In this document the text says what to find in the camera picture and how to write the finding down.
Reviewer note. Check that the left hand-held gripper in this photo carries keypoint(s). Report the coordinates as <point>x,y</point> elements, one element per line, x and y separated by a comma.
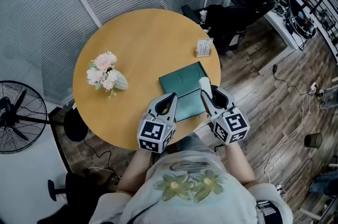
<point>150,131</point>

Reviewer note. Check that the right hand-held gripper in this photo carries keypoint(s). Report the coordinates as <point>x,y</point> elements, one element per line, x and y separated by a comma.
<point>232,125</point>

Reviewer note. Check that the small white object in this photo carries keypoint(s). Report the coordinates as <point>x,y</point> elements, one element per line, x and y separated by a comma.
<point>204,84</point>

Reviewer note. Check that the green drawer box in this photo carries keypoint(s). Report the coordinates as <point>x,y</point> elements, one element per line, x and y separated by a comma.
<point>182,80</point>

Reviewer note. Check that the person's left forearm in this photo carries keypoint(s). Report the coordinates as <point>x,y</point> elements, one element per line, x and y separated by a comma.
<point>134,172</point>

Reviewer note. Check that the person's right forearm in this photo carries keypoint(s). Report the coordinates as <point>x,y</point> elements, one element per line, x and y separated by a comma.
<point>240,164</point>

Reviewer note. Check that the person's grey shorts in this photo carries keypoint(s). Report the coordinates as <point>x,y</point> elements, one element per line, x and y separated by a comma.
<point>192,145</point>

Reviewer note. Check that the white ribbed vase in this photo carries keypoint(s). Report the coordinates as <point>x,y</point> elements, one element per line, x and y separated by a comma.
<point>122,83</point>

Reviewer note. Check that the wooden holder with white cards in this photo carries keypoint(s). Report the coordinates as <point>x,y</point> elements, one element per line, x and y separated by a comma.
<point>204,47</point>

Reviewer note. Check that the black power adapter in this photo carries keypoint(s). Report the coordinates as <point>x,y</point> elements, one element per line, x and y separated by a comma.
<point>274,68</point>

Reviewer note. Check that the pink and white flower bouquet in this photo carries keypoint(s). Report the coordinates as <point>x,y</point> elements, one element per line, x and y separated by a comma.
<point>104,67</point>

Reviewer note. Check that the black headrest office chair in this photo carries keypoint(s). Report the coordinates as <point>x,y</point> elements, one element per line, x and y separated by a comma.
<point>237,14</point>

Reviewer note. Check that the white power strip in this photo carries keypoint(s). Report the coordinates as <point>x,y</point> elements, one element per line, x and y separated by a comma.
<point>314,87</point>
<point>280,189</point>

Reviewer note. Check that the person's flower print shirt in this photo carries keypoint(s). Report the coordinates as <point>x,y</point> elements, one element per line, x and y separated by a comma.
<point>190,204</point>

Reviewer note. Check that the black mesh wastebasket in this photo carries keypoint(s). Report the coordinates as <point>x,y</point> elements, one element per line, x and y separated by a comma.
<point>313,140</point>

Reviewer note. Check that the black standing fan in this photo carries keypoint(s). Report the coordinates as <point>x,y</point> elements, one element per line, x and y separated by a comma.
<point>16,114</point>

